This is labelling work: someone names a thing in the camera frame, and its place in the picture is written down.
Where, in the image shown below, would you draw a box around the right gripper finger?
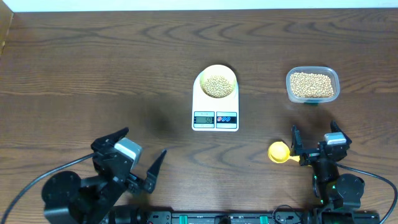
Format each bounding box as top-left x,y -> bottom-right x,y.
330,120 -> 352,144
290,125 -> 303,156

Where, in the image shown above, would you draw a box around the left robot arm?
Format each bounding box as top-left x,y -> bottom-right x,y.
42,128 -> 167,223

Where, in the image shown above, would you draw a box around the white digital kitchen scale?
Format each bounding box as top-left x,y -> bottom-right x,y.
192,73 -> 239,132

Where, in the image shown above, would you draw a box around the soybeans in bowl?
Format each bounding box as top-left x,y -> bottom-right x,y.
202,76 -> 233,98

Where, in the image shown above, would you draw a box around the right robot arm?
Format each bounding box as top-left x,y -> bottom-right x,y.
290,121 -> 364,222

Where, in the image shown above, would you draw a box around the black mounting rail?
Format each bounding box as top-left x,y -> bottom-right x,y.
102,205 -> 380,224

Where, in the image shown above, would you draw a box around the clear plastic bean container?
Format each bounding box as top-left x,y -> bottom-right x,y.
286,66 -> 340,104

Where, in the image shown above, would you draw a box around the pale yellow bowl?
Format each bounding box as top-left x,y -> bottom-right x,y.
200,65 -> 238,95

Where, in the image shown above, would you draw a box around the yellow measuring scoop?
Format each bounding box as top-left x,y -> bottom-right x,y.
267,141 -> 300,164

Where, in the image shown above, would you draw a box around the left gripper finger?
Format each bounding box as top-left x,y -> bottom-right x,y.
91,127 -> 129,148
144,149 -> 167,190

